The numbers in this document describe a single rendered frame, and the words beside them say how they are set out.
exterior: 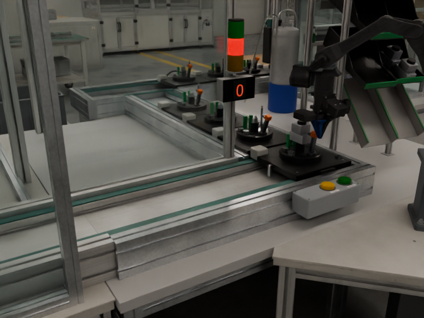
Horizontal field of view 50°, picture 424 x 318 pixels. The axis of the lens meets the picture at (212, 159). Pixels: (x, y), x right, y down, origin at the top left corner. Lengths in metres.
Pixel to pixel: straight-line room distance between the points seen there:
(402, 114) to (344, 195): 0.57
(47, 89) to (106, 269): 0.46
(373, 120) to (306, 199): 0.54
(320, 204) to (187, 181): 0.41
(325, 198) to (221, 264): 0.36
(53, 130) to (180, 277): 0.47
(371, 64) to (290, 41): 0.75
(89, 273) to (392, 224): 0.86
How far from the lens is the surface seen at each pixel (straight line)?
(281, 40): 2.41
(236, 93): 1.44
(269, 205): 1.30
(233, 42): 1.42
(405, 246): 1.34
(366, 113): 1.73
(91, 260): 1.10
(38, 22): 0.87
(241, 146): 1.63
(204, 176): 1.46
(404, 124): 1.83
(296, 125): 1.51
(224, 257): 1.19
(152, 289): 1.10
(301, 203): 1.31
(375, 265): 1.24
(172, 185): 1.41
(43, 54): 0.88
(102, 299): 1.09
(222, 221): 1.21
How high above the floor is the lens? 1.52
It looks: 22 degrees down
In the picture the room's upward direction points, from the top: straight up
